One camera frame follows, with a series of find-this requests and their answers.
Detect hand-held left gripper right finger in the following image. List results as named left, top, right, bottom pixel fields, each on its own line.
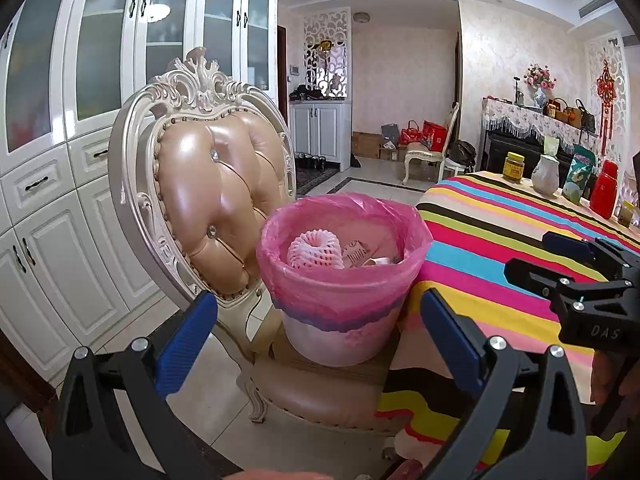
left=420, top=288, right=588, bottom=480

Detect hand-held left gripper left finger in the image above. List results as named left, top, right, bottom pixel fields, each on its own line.
left=50, top=290, right=221, bottom=480

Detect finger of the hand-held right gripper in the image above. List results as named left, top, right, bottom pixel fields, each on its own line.
left=542, top=231, right=640, bottom=273
left=505, top=257, right=582, bottom=302

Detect bin with pink bag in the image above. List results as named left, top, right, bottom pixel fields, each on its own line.
left=256, top=191, right=434, bottom=333

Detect small pale pink foam net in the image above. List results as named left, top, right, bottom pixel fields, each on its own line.
left=286, top=230, right=346, bottom=272

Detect person's right hand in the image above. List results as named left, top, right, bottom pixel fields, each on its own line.
left=590, top=351, right=640, bottom=437

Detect striped tablecloth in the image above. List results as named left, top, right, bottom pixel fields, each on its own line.
left=375, top=170, right=640, bottom=476

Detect red thermos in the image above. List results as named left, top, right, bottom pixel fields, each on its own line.
left=590, top=159, right=620, bottom=220

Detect green snack bag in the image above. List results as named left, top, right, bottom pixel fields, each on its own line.
left=562, top=145, right=597, bottom=206

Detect white ceramic teapot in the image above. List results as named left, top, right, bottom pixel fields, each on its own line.
left=531, top=154, right=561, bottom=197

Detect black handbag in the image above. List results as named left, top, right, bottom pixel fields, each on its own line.
left=575, top=99, right=597, bottom=133

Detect dark brown backpack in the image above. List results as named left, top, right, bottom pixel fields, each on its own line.
left=446, top=140, right=477, bottom=168

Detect lace piano cover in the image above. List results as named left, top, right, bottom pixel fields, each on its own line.
left=481, top=97, right=598, bottom=153

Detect tan leather ornate chair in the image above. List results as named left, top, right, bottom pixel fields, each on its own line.
left=107, top=46, right=406, bottom=433

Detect red Chinese knot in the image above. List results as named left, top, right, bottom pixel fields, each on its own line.
left=596, top=59, right=617, bottom=158

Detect white carved side chair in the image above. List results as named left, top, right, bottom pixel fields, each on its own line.
left=402, top=102, right=461, bottom=186

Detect pink flower bouquet vase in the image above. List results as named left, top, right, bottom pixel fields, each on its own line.
left=523, top=63, right=557, bottom=108

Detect red gift bags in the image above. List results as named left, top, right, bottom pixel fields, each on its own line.
left=422, top=120, right=448, bottom=152

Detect white lattice screen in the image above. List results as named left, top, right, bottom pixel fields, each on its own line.
left=302, top=7, right=352, bottom=102
left=584, top=35, right=633, bottom=171

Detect tall white glass-door cabinet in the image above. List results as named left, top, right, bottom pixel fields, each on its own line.
left=0, top=0, right=281, bottom=376

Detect dark doormat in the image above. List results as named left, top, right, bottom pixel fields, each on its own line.
left=295, top=166, right=341, bottom=196

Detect grey ceiling air vent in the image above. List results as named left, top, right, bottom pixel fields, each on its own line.
left=580, top=0, right=626, bottom=23

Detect white shoe cabinet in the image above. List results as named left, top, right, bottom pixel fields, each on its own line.
left=289, top=100, right=352, bottom=173

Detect dark cloth heap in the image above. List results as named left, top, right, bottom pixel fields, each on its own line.
left=290, top=84, right=326, bottom=102

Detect dark wooden door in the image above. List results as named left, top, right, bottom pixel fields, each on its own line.
left=278, top=27, right=290, bottom=106

